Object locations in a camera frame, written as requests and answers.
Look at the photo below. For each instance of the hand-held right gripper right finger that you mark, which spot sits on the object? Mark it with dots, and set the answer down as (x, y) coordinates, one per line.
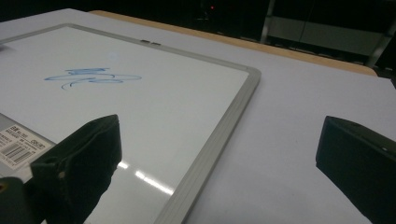
(361, 165)

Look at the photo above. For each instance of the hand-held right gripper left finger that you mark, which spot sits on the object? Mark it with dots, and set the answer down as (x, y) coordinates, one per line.
(77, 161)

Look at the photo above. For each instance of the grey framed whiteboard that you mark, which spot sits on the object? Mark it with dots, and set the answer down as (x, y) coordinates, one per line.
(171, 109)

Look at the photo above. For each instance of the white barcode label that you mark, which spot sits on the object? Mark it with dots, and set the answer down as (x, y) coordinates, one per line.
(18, 149)

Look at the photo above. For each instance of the blue marker scribble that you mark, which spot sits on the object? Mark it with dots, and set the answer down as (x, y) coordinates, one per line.
(93, 77)

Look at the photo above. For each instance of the white table sheet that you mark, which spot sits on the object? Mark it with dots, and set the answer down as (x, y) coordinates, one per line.
(295, 99)

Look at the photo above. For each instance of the white metal stand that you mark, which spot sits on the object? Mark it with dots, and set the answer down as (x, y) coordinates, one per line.
(327, 37)

